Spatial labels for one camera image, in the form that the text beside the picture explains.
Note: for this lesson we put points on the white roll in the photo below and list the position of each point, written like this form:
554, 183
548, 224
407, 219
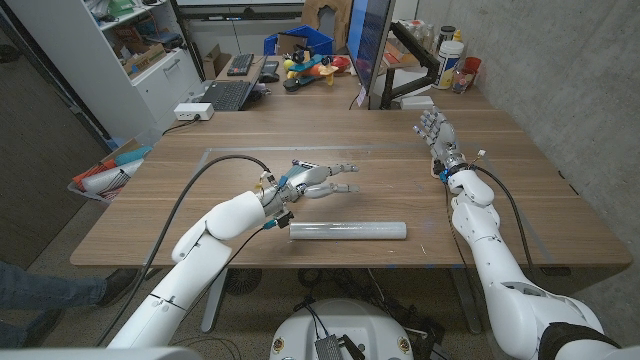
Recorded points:
112, 176

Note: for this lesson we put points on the black lid jar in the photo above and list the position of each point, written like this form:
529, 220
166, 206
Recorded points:
446, 35

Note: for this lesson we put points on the blue plastic bin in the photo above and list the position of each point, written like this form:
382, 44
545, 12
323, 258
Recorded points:
312, 37

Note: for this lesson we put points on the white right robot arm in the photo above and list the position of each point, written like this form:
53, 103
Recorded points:
500, 270

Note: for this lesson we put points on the clear glass cup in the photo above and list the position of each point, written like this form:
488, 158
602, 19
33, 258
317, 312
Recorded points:
462, 81

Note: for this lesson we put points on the black keyboard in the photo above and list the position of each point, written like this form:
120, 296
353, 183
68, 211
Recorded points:
240, 64

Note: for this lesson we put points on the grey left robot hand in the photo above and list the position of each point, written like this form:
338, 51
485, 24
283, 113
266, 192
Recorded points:
305, 182

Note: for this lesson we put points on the computer monitor with blue screen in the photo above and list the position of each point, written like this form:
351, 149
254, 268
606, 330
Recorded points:
369, 40

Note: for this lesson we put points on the orange roll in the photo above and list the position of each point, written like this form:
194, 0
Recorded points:
92, 171

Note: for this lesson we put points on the white shelf cabinet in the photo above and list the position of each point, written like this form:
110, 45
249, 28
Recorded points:
155, 90

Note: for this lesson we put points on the small white box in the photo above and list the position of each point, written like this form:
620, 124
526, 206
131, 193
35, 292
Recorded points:
416, 102

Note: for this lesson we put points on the white power strip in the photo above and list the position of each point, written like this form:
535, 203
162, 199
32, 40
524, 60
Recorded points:
193, 111

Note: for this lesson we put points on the black laptop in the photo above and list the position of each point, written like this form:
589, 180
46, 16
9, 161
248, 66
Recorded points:
227, 95

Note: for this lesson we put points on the white wipes canister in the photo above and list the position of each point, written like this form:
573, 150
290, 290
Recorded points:
447, 65

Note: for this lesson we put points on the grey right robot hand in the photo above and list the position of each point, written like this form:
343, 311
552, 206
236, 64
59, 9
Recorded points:
444, 140

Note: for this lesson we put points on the blue jeans leg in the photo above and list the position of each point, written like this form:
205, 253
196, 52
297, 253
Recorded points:
45, 292

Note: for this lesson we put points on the black computer mouse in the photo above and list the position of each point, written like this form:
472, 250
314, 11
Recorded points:
269, 77

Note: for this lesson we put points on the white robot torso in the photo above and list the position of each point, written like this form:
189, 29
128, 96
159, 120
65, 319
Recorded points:
350, 320

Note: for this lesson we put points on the floor basket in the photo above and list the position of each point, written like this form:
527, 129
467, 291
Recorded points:
90, 192

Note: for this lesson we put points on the colourful toy airplane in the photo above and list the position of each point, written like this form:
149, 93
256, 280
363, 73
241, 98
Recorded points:
312, 67

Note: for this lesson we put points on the teal roll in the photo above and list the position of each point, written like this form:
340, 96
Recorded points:
132, 155

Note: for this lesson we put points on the clear plastic wrap roll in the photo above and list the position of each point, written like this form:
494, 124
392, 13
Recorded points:
347, 230

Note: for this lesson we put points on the small cardboard box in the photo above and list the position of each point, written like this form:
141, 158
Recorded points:
216, 62

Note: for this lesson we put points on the black floor fan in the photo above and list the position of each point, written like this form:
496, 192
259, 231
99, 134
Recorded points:
243, 281

